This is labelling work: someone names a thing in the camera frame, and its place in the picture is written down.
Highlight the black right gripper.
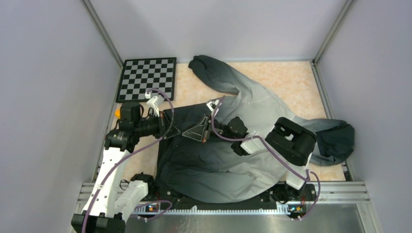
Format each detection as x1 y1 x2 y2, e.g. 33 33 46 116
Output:
183 114 236 143

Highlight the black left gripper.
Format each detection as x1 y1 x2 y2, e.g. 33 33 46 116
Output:
135 110 181 140

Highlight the grey gradient zip jacket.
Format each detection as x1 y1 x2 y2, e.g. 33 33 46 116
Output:
156 55 355 188

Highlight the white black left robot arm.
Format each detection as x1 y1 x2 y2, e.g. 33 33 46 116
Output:
71 102 176 233

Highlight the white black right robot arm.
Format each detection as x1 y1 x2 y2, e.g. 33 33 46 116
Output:
182 116 316 200

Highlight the black white chessboard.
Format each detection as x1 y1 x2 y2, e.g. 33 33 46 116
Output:
116 57 177 103

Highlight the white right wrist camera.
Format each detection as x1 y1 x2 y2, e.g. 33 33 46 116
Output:
206 99 220 112

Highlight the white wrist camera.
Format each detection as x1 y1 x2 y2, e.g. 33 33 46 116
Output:
206 99 220 112
145 92 165 117

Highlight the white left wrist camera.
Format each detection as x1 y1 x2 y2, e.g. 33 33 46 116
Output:
145 92 165 117

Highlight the aluminium front rail frame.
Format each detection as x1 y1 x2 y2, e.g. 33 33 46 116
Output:
75 176 381 233

